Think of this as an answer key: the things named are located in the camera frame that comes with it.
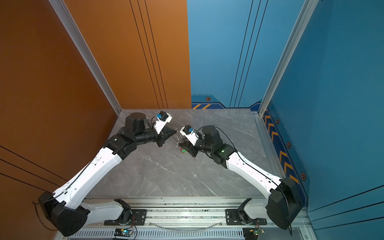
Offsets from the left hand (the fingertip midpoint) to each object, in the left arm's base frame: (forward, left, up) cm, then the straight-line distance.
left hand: (175, 129), depth 70 cm
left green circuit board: (-37, +24, -33) cm, 55 cm away
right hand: (-2, -2, -7) cm, 8 cm away
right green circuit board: (-37, -37, -32) cm, 62 cm away
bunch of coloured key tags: (-5, -3, -12) cm, 13 cm away
